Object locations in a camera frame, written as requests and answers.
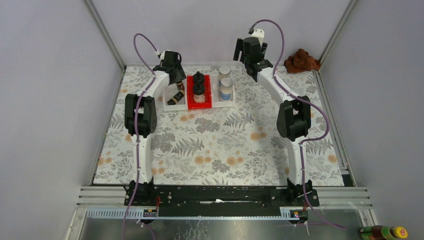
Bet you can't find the blue-label shaker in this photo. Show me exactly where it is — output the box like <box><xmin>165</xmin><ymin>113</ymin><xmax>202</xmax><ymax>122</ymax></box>
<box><xmin>219</xmin><ymin>77</ymin><xmax>233</xmax><ymax>101</ymax></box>
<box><xmin>218</xmin><ymin>66</ymin><xmax>231</xmax><ymax>81</ymax></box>

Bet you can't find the black-cap jar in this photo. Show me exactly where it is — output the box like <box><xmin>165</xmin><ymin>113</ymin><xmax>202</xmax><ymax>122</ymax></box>
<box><xmin>192</xmin><ymin>71</ymin><xmax>205</xmax><ymax>85</ymax></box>
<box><xmin>192</xmin><ymin>83</ymin><xmax>206</xmax><ymax>104</ymax></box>

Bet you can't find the small dark spice bottle front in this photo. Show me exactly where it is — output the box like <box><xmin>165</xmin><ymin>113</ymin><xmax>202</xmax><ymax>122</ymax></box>
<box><xmin>167</xmin><ymin>90</ymin><xmax>185</xmax><ymax>106</ymax></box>

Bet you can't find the small dark spice bottle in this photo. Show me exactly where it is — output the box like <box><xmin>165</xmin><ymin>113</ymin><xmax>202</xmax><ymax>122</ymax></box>
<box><xmin>167</xmin><ymin>90</ymin><xmax>185</xmax><ymax>106</ymax></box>
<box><xmin>176</xmin><ymin>81</ymin><xmax>185</xmax><ymax>95</ymax></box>

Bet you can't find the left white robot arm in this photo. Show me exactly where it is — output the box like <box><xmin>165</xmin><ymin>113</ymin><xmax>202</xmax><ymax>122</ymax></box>
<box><xmin>124</xmin><ymin>50</ymin><xmax>186</xmax><ymax>185</ymax></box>

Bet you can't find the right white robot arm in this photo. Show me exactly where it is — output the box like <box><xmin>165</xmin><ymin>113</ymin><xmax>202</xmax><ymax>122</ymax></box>
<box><xmin>233</xmin><ymin>36</ymin><xmax>312</xmax><ymax>206</ymax></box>

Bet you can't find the left clear plastic bin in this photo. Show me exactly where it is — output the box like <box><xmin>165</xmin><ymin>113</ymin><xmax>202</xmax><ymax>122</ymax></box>
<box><xmin>162</xmin><ymin>84</ymin><xmax>188</xmax><ymax>111</ymax></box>

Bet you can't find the clear plastic bin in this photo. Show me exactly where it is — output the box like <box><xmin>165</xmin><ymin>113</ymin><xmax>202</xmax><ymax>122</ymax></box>
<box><xmin>210</xmin><ymin>74</ymin><xmax>236</xmax><ymax>108</ymax></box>
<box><xmin>162</xmin><ymin>84</ymin><xmax>188</xmax><ymax>111</ymax></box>

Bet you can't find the red plastic bin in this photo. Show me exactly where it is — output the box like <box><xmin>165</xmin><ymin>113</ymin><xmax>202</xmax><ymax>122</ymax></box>
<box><xmin>185</xmin><ymin>75</ymin><xmax>212</xmax><ymax>110</ymax></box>

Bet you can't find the brown crumpled cloth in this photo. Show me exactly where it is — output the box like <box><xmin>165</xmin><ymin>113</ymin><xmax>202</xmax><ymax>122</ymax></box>
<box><xmin>284</xmin><ymin>48</ymin><xmax>322</xmax><ymax>74</ymax></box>

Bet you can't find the right clear plastic bin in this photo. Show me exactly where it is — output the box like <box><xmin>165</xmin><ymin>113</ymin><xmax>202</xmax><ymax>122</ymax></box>
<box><xmin>210</xmin><ymin>74</ymin><xmax>236</xmax><ymax>108</ymax></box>

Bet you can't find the floral table mat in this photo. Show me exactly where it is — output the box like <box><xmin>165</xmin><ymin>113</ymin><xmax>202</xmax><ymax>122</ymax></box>
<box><xmin>93</xmin><ymin>66</ymin><xmax>344</xmax><ymax>186</ymax></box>

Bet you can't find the green yellow-cap bottle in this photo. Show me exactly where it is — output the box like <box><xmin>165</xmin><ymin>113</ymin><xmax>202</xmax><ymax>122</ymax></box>
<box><xmin>359</xmin><ymin>225</ymin><xmax>409</xmax><ymax>240</ymax></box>

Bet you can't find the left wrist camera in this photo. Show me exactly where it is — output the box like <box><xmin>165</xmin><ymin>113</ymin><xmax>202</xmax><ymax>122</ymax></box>
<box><xmin>155</xmin><ymin>50</ymin><xmax>166</xmax><ymax>60</ymax></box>

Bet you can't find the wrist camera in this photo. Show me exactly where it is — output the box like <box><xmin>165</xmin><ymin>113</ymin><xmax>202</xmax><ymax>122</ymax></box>
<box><xmin>155</xmin><ymin>50</ymin><xmax>166</xmax><ymax>60</ymax></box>
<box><xmin>249</xmin><ymin>28</ymin><xmax>265</xmax><ymax>45</ymax></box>

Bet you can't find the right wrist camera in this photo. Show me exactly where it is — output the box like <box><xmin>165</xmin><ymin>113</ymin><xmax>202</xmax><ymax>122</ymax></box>
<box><xmin>249</xmin><ymin>28</ymin><xmax>265</xmax><ymax>45</ymax></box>

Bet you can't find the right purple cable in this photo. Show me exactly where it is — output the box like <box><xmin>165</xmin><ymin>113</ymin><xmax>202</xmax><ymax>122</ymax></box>
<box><xmin>248</xmin><ymin>19</ymin><xmax>347</xmax><ymax>231</ymax></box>

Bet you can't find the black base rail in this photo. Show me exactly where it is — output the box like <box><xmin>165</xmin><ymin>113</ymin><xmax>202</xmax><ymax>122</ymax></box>
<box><xmin>124</xmin><ymin>182</ymin><xmax>320</xmax><ymax>218</ymax></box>

